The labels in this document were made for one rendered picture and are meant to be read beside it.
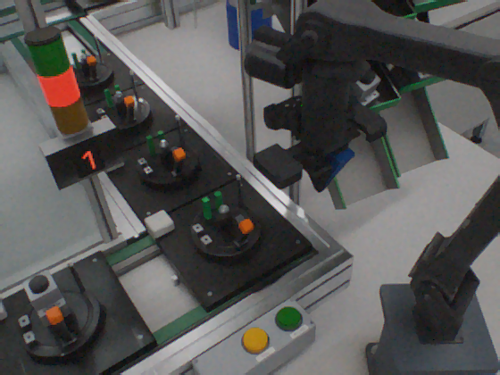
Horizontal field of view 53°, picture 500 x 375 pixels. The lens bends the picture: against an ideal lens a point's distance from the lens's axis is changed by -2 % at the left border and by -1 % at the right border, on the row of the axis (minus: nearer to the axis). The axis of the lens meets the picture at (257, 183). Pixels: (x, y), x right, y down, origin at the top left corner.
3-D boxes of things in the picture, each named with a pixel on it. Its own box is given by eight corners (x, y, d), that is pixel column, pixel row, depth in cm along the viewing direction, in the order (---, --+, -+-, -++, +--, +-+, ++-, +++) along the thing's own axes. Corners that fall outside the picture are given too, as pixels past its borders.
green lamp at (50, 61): (76, 70, 72) (66, 38, 68) (42, 81, 70) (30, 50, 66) (64, 56, 75) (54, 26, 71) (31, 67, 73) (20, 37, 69)
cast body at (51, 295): (71, 313, 81) (58, 288, 76) (45, 328, 79) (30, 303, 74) (54, 279, 86) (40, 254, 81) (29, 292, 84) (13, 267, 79)
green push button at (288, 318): (304, 324, 86) (305, 318, 85) (287, 337, 85) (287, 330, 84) (290, 308, 89) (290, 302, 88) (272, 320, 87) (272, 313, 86)
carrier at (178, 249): (312, 250, 98) (315, 205, 90) (207, 313, 89) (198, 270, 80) (243, 182, 113) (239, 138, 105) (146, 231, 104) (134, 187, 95)
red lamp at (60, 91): (85, 99, 75) (76, 70, 72) (53, 111, 73) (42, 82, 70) (73, 85, 78) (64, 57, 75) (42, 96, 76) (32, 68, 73)
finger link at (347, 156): (357, 154, 67) (327, 131, 71) (337, 164, 66) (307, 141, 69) (352, 191, 72) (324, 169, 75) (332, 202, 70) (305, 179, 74)
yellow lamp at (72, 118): (93, 126, 78) (85, 99, 75) (62, 137, 76) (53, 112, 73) (82, 111, 81) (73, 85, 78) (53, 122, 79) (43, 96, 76)
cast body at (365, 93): (374, 103, 91) (388, 80, 85) (358, 115, 90) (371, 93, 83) (343, 71, 93) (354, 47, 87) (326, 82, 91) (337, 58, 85)
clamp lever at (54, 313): (76, 339, 80) (61, 313, 75) (64, 345, 80) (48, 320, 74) (68, 323, 83) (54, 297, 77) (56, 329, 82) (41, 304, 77)
